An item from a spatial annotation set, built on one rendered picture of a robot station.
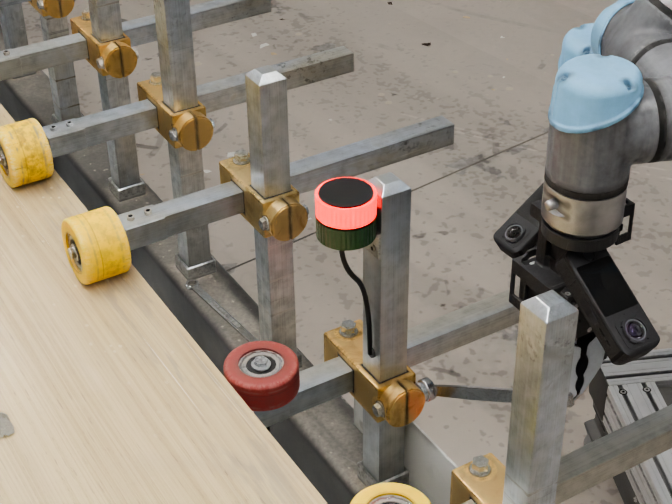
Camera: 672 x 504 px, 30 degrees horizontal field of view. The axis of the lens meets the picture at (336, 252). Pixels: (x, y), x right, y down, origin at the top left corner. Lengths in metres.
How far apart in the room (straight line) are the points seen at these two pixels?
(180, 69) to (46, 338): 0.43
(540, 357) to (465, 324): 0.39
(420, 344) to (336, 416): 0.19
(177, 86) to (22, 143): 0.21
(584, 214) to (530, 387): 0.16
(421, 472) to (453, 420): 1.17
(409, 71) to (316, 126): 0.45
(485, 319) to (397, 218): 0.27
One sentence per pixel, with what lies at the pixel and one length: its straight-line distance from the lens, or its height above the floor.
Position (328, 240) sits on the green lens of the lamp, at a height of 1.07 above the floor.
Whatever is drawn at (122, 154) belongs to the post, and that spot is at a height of 0.78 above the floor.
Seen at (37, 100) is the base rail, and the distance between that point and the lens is 2.33.
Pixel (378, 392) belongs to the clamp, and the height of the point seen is 0.87.
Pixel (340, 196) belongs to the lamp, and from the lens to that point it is 1.20.
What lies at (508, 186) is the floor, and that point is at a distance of 3.36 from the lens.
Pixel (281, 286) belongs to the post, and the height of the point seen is 0.84.
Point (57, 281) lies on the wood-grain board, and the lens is 1.49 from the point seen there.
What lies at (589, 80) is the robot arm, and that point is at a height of 1.27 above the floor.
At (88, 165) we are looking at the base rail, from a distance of 2.11.
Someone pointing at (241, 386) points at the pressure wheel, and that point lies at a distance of 1.31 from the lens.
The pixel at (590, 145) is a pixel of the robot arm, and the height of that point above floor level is 1.22.
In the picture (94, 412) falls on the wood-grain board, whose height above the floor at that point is 0.90.
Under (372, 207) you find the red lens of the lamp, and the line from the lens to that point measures 1.20.
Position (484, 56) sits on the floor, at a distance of 4.04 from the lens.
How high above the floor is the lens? 1.76
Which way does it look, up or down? 35 degrees down
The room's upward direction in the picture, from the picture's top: 1 degrees counter-clockwise
